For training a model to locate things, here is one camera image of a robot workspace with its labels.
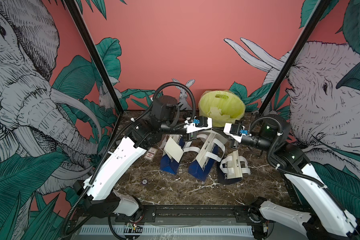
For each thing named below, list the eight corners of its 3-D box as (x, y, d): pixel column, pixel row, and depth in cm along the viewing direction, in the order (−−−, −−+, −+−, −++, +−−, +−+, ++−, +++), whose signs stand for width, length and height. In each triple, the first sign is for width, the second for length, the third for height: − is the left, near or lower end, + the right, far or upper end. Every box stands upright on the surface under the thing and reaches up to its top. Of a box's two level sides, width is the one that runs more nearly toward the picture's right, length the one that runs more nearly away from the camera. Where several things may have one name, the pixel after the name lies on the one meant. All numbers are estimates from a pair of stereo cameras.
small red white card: (144, 158, 96) (143, 156, 94) (149, 148, 101) (149, 146, 99) (153, 160, 95) (152, 158, 93) (157, 150, 100) (157, 148, 98)
